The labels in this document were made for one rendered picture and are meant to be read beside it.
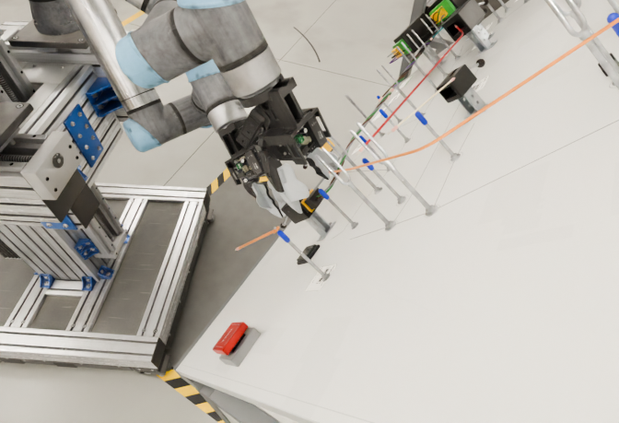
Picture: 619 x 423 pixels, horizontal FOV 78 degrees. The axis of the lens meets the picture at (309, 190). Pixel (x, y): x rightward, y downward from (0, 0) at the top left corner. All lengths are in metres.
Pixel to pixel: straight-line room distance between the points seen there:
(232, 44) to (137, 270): 1.46
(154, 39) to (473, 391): 0.50
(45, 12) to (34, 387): 1.44
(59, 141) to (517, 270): 0.94
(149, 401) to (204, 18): 1.57
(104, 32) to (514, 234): 0.78
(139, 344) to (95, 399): 0.34
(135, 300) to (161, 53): 1.36
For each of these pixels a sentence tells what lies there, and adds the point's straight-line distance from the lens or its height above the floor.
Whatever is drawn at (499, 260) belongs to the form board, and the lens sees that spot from 0.35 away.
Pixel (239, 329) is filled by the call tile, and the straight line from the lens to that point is 0.61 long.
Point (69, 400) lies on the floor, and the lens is 1.98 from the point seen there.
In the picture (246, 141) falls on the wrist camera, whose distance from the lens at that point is 0.64.
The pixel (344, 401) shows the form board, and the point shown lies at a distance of 0.37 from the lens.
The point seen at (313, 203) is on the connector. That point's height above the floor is 1.19.
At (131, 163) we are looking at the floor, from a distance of 2.64.
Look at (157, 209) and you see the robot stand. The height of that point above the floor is 0.21.
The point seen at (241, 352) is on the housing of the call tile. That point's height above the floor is 1.12.
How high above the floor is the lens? 1.69
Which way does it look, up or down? 49 degrees down
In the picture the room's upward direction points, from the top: straight up
